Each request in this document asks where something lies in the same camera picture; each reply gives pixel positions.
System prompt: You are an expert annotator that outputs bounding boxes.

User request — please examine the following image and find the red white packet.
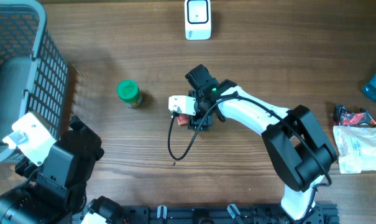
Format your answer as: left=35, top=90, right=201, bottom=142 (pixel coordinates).
left=177, top=114, right=189, bottom=126

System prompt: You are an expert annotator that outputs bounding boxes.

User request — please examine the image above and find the green lid jar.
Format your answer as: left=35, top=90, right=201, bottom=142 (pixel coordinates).
left=117, top=80, right=142, bottom=108

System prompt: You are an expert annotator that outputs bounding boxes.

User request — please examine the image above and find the black red snack packet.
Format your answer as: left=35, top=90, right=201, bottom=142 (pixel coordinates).
left=333, top=105, right=376, bottom=127

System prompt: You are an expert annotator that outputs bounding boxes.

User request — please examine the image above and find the beige PanTree snack pouch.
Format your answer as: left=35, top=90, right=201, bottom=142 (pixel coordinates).
left=333, top=126, right=376, bottom=174

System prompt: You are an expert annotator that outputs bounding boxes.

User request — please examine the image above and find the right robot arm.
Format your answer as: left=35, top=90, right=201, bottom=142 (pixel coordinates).
left=179, top=64, right=337, bottom=223

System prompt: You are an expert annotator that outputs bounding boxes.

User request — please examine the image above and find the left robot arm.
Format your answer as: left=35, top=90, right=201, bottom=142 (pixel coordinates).
left=0, top=112, right=127, bottom=223

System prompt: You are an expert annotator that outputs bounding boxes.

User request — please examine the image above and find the white barcode scanner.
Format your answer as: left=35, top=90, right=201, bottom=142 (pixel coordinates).
left=184, top=0, right=212, bottom=40

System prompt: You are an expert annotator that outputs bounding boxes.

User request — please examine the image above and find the grey plastic mesh basket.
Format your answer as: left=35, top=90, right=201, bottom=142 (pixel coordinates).
left=0, top=0, right=70, bottom=163

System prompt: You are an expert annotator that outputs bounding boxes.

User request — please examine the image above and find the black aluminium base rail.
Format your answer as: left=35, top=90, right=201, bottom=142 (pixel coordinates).
left=119, top=203, right=341, bottom=224

